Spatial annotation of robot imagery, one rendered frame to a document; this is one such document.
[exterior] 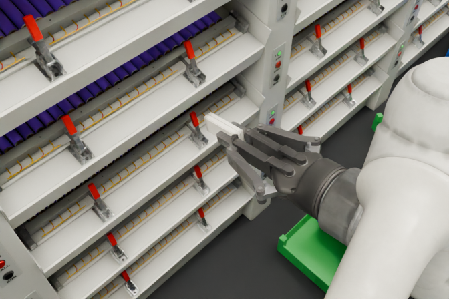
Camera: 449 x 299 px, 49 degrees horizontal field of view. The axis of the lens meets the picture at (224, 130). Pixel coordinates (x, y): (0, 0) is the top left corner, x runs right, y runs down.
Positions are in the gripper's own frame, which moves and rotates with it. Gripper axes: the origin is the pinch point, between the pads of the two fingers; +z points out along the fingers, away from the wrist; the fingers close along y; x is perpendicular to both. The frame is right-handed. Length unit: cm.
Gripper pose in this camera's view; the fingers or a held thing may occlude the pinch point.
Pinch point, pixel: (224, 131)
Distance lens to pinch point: 74.1
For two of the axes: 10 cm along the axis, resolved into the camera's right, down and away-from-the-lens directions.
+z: -6.9, -4.0, 6.1
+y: 7.1, -5.4, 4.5
